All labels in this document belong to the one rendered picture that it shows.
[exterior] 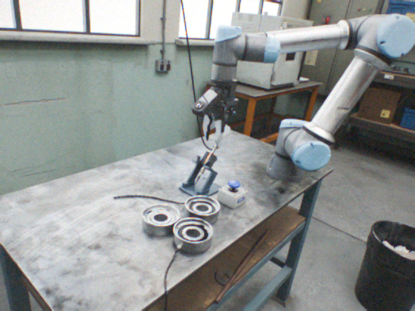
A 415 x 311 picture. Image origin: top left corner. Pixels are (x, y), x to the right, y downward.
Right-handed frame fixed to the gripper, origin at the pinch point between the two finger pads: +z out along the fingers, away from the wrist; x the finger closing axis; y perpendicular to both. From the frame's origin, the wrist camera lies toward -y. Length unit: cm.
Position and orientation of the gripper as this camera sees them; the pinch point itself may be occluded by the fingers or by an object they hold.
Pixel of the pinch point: (211, 139)
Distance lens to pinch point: 104.7
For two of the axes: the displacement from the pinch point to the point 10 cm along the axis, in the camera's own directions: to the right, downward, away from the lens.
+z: -1.1, 9.1, 4.1
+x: -7.2, -3.5, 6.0
